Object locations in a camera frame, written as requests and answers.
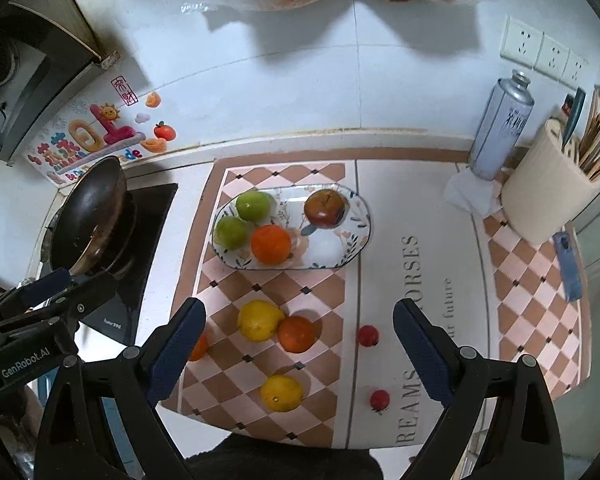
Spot dark handled knife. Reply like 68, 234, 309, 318
560, 87, 587, 151

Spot green apple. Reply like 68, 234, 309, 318
236, 190, 273, 223
215, 216, 251, 251

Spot small orange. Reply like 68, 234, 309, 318
189, 331, 210, 362

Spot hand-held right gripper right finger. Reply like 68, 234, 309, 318
392, 297, 566, 480

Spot dark orange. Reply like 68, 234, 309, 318
278, 315, 316, 353

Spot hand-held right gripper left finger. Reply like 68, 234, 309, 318
34, 297, 208, 480

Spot yellow lemon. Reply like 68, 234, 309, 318
237, 300, 286, 342

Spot cream utensil holder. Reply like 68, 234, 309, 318
500, 117, 600, 246

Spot colourful wall sticker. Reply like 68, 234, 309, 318
27, 77, 176, 186

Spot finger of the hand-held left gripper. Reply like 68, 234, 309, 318
0, 272, 119, 333
0, 267, 75, 318

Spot black gas stove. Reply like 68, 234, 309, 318
40, 182, 179, 346

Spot bundle of wooden chopsticks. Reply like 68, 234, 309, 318
577, 87, 600, 181

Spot silver spray can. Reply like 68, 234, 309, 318
468, 70, 536, 181

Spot black frying pan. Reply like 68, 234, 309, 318
47, 155, 128, 276

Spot oval floral plate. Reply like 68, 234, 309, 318
211, 185, 373, 271

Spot white wall socket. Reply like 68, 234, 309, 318
500, 15, 545, 71
560, 50, 590, 86
534, 32, 571, 81

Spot yellow orange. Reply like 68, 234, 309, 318
260, 374, 304, 413

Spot white tissue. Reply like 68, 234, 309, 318
442, 169, 506, 218

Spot dark range hood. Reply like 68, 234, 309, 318
0, 0, 121, 181

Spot red apple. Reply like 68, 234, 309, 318
304, 189, 349, 228

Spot bright orange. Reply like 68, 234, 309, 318
250, 225, 292, 266

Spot checkered pink counter mat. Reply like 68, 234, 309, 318
157, 157, 593, 451

